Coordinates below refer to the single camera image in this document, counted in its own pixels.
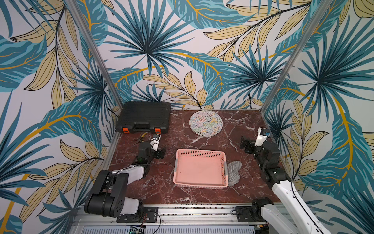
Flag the grey knitted dish cloth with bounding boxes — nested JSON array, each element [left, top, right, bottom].
[[228, 161, 242, 186]]

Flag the colourful squiggle pattern plate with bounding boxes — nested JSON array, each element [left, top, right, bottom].
[[189, 110, 223, 137]]

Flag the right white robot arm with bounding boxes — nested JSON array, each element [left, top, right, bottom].
[[235, 136, 330, 234]]

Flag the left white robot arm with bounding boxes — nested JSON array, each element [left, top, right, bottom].
[[84, 141, 166, 222]]

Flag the black plastic tool case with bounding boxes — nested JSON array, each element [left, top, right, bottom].
[[116, 101, 171, 134]]

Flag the pink perforated plastic basket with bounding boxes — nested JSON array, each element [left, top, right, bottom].
[[173, 149, 228, 190]]

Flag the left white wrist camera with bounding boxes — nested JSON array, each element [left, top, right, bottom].
[[150, 134, 161, 151]]

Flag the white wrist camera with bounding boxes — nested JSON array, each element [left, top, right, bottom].
[[150, 134, 161, 151], [254, 127, 271, 147]]

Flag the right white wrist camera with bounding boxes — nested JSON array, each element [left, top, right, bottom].
[[254, 127, 271, 147]]

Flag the yellow handled pliers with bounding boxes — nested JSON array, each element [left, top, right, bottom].
[[133, 132, 148, 146]]

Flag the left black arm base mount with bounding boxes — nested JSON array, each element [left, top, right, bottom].
[[116, 206, 160, 223]]

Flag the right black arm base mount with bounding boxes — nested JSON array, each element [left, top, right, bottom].
[[231, 205, 267, 223]]

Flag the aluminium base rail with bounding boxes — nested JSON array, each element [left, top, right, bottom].
[[70, 203, 276, 234]]

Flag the right aluminium corner post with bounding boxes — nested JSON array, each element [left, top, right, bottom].
[[261, 1, 333, 115]]

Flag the aluminium corner post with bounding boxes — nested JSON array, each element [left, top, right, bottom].
[[65, 0, 123, 110], [261, 1, 333, 115]]

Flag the left aluminium corner post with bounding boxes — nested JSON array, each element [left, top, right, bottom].
[[65, 0, 123, 110]]

